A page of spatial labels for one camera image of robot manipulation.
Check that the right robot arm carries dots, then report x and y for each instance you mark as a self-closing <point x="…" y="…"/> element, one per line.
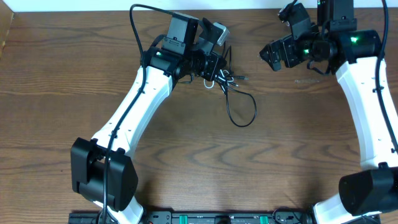
<point x="356" y="58"/>

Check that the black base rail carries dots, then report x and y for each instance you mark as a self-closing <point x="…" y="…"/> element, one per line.
<point x="167" y="217"/>

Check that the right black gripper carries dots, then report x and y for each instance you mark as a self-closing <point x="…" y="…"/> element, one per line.
<point x="284" y="45"/>

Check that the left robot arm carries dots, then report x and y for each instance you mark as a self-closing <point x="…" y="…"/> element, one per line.
<point x="102" y="168"/>

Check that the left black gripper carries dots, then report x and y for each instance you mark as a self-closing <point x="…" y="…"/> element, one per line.
<point x="214" y="62"/>

